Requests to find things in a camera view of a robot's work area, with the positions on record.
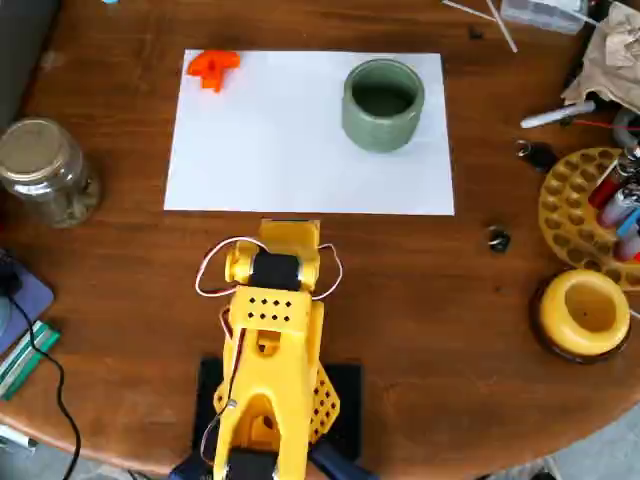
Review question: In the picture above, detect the black power cable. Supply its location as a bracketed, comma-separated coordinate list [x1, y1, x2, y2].
[0, 279, 83, 480]

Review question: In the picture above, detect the thin red wire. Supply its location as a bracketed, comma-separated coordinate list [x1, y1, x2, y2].
[572, 118, 640, 132]

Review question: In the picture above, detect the glass jar with gold lid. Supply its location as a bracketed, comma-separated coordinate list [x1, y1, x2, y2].
[0, 117, 103, 230]

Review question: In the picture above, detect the orange printed plastic object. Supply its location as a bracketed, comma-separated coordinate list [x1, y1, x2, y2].
[187, 49, 242, 95]

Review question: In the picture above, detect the grey metal shackle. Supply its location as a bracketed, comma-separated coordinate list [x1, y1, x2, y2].
[612, 107, 640, 149]

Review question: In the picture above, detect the long white thin stick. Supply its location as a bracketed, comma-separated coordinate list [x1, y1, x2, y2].
[486, 0, 519, 54]

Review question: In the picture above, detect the short white thin stick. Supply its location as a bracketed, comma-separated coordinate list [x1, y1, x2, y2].
[442, 0, 501, 22]

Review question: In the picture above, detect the black plug adapter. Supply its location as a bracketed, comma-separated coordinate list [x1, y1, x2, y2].
[0, 249, 24, 297]

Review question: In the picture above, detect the blue lighter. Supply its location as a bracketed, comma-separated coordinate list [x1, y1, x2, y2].
[615, 207, 640, 240]

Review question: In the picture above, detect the white marker pen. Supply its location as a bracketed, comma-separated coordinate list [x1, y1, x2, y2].
[519, 99, 598, 130]

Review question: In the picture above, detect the purple notebook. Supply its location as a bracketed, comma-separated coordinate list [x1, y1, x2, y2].
[0, 247, 55, 356]

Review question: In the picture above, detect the clear plastic box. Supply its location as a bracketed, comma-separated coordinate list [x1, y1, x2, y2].
[499, 0, 590, 36]

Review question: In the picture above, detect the yellow round holed holder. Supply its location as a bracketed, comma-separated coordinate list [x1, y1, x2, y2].
[537, 146, 640, 291]

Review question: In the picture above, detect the crumpled brown paper bag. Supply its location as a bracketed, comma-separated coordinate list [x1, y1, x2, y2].
[560, 1, 640, 115]

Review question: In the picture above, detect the white pen with black cap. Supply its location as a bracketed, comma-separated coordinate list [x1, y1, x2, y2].
[0, 424, 39, 454]

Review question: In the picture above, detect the pink red lighter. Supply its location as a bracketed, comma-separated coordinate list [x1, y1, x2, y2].
[613, 232, 640, 263]

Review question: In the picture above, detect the black key fob with ring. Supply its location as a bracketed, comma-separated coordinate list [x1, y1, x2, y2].
[514, 140, 560, 174]

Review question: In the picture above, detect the green white striped book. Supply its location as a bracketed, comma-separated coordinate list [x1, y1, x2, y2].
[0, 319, 63, 402]

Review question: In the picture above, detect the green ceramic cup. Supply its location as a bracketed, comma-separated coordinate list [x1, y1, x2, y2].
[341, 58, 427, 153]

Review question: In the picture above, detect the yellow perforated robot base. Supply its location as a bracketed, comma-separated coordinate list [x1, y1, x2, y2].
[213, 362, 344, 444]

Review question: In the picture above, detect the pink lighter with silver top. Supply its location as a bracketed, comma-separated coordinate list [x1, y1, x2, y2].
[597, 184, 640, 229]

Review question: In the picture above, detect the white paper sheet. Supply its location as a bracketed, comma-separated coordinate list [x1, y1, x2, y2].
[163, 48, 456, 217]

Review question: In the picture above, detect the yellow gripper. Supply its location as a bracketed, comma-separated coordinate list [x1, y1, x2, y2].
[258, 218, 322, 261]

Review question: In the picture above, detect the yellow round bowl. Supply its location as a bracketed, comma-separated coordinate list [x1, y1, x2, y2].
[539, 268, 632, 357]

